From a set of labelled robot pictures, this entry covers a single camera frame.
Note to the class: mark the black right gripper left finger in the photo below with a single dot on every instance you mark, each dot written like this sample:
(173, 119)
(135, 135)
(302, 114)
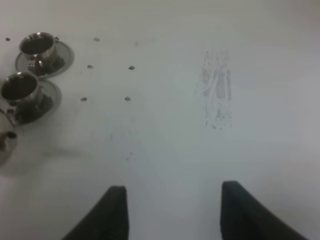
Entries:
(108, 219)

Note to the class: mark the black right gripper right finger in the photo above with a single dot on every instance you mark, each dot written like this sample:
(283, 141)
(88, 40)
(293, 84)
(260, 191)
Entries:
(242, 217)

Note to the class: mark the stainless steel teapot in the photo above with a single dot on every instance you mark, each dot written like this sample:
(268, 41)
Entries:
(8, 138)

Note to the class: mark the near stainless steel saucer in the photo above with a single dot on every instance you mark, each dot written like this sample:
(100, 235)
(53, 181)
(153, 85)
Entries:
(50, 102)

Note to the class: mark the stainless steel saucer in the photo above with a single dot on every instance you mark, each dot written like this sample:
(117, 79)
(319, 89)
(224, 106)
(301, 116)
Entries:
(65, 60)
(50, 102)

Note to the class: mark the near stainless steel teacup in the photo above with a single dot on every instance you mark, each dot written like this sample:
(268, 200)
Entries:
(22, 90)

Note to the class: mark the stainless steel teacup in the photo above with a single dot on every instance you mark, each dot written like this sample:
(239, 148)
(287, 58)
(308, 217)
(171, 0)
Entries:
(22, 90)
(41, 53)

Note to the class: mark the far stainless steel saucer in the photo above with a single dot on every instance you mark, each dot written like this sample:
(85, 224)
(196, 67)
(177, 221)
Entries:
(65, 60)

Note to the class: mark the far stainless steel teacup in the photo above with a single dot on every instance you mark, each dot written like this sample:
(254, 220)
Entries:
(41, 53)

